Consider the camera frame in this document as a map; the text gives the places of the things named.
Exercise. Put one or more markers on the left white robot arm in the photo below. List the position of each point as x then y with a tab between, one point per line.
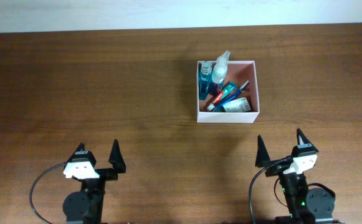
86	205

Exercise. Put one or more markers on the white teal toothpaste tube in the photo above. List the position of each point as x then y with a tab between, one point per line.
229	87

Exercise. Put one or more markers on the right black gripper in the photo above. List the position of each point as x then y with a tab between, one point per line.
278	170

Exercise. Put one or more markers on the green white soap box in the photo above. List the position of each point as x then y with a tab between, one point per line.
239	105

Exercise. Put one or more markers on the clear purple spray bottle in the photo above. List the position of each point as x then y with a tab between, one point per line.
219	73

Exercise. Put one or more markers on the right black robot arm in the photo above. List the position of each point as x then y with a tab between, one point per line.
306	203

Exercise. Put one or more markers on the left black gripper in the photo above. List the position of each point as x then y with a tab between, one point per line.
104	173

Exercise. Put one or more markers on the blue white toothbrush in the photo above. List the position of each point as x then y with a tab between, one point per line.
244	85

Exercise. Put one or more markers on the blue disposable razor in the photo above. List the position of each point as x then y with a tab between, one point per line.
230	97

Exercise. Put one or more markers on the white box pink interior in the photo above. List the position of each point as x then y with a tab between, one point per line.
238	72

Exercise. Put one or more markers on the teal mouthwash bottle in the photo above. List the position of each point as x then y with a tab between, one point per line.
204	79

